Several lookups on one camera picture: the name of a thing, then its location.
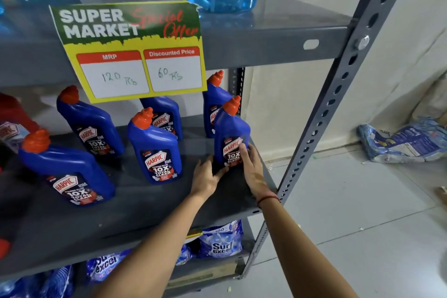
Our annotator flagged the person's right forearm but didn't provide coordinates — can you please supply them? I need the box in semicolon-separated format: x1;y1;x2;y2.
257;194;359;298

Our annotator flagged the person's left hand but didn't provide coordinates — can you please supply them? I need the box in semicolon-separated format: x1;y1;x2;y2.
190;154;230;201

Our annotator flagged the blue toilet cleaner bottle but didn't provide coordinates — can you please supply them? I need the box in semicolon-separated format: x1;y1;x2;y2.
213;95;251;168

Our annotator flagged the grey metal shelf rack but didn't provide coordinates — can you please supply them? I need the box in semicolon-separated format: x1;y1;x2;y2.
0;0;420;298

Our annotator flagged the yellow green price sign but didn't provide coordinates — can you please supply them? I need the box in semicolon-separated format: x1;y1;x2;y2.
49;0;207;104

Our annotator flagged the white sack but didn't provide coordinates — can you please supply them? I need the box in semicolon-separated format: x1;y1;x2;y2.
411;71;447;124

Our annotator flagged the blue detergent packet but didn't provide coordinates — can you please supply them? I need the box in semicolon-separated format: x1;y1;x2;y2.
0;266;75;298
176;244;193;266
198;220;244;259
86;249;131;283

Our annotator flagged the person's left forearm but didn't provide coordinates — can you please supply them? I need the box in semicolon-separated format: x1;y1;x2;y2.
94;190;210;298

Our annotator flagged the red thread bracelet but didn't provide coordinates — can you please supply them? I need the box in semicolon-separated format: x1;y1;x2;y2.
257;194;281;208

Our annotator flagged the person's right hand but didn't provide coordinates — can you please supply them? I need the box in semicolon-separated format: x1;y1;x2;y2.
239;143;279;201

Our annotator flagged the group of blue cleaner bottles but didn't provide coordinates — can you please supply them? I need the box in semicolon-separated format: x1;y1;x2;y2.
18;70;234;206

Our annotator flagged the blue plastic packet bundle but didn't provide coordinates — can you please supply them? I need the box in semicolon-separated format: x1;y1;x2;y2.
357;117;447;164

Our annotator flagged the red cleaner bottle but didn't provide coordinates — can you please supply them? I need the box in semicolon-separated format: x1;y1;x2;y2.
0;93;40;154

